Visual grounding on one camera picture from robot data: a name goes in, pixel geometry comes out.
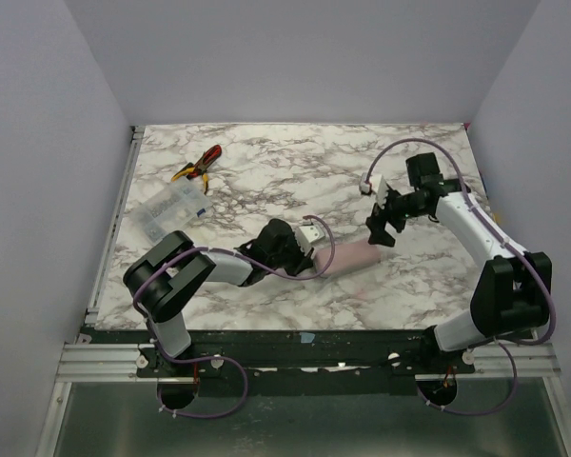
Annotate pink umbrella case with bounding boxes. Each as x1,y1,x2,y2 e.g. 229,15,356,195
313,240,381,278

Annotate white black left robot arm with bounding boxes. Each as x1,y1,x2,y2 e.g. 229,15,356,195
123,219,325,358

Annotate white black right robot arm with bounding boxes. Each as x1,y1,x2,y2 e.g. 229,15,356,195
359,153,552,357

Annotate clear plastic screw box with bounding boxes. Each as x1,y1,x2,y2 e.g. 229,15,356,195
130,179,212,244

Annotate red black pliers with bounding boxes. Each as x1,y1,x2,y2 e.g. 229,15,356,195
193,145,223,171

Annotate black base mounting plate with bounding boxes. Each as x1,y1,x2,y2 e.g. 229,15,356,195
78,328,537,382

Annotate yellow black pliers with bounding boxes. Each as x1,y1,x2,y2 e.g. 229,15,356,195
170,163,208,194

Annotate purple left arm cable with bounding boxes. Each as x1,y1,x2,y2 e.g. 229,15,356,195
132,214,337,420

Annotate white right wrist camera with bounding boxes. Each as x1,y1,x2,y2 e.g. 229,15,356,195
358,172,391,209

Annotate aluminium frame rail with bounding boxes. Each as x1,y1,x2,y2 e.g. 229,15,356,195
56,342,163,382

